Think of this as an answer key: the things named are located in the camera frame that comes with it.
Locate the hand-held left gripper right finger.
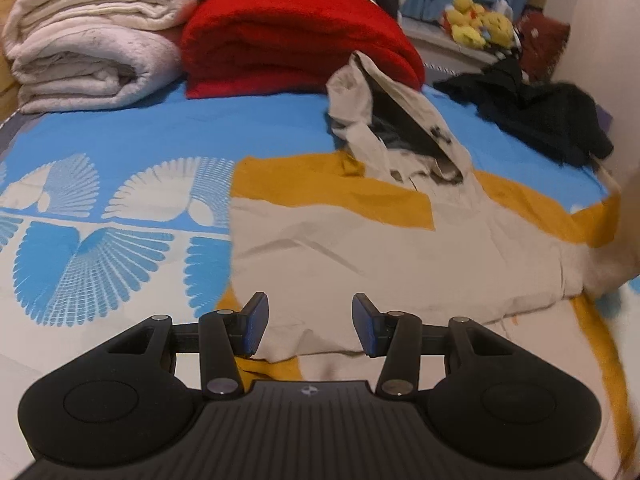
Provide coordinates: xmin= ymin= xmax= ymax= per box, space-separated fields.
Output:
xmin=351 ymin=292 xmax=507 ymax=399

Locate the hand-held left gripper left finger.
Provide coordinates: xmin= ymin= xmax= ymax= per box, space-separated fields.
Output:
xmin=101 ymin=292 xmax=271 ymax=401

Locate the beige and yellow hoodie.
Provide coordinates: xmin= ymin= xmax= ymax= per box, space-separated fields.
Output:
xmin=217 ymin=50 xmax=640 ymax=466

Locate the blue patterned bed sheet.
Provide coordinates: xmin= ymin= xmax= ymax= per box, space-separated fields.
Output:
xmin=0 ymin=80 xmax=640 ymax=480

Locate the black garment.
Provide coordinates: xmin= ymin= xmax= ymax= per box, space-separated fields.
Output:
xmin=432 ymin=57 xmax=616 ymax=168

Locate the folded red blanket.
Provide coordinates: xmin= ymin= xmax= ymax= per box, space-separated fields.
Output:
xmin=180 ymin=0 xmax=426 ymax=101

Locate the yellow plush toy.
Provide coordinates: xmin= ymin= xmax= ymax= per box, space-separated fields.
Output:
xmin=442 ymin=0 xmax=487 ymax=27
xmin=480 ymin=11 xmax=516 ymax=49
xmin=450 ymin=25 xmax=488 ymax=52

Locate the folded white blanket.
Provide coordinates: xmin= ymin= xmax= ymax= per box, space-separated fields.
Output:
xmin=2 ymin=0 xmax=201 ymax=114

